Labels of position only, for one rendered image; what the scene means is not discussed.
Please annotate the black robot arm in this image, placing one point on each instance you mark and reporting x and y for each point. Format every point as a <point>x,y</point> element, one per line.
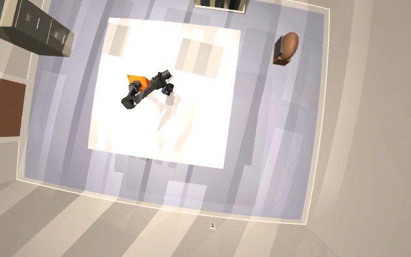
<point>156,83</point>

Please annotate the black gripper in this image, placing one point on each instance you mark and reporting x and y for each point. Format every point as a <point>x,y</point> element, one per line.
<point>169,87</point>

